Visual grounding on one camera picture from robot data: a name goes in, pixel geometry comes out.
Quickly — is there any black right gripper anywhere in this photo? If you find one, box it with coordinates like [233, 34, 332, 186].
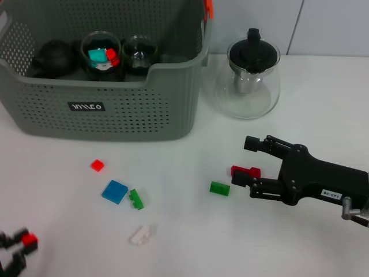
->
[231, 134, 369, 208]

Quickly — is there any small red square brick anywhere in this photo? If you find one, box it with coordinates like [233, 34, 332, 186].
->
[22, 233, 39, 248]

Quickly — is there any small red sloped brick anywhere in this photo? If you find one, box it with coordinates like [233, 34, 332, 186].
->
[89, 159, 105, 173]

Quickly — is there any green stepped toy brick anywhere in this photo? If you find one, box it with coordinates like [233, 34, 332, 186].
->
[129, 189, 144, 211]

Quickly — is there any glass teacup with black sleeve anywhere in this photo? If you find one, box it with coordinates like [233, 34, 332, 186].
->
[80, 31, 126, 82]
[122, 35, 159, 76]

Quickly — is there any bright red wedge brick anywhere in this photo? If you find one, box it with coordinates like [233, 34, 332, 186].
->
[106, 48, 121, 67]

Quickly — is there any teal toy brick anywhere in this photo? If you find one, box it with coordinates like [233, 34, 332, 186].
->
[88, 48, 108, 63]

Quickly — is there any grey-green perforated storage bin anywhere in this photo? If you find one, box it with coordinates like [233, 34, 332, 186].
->
[0, 0, 214, 143]

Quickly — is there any long dark red brick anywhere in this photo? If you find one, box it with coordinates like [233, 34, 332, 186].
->
[230, 164, 262, 178]

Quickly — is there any green rectangular toy brick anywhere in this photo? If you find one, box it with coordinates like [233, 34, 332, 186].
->
[209, 181, 231, 197]

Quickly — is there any clear glass teapot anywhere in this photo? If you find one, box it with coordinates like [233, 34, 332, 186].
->
[214, 36, 281, 119]

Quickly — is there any black teapot lid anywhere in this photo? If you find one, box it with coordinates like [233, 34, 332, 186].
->
[229, 28, 277, 73]

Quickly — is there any blue flat toy brick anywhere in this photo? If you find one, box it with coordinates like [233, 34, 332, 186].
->
[101, 179, 129, 205]

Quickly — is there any clear white toy brick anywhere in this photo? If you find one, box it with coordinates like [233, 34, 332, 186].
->
[127, 224, 156, 246]

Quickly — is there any dark clay teapot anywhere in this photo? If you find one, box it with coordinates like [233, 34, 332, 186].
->
[31, 39, 78, 78]

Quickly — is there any right arm silver plug cable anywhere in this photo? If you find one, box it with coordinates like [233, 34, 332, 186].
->
[341, 196, 369, 229]

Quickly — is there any orange bin handle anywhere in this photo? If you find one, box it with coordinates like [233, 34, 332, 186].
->
[204, 0, 214, 21]

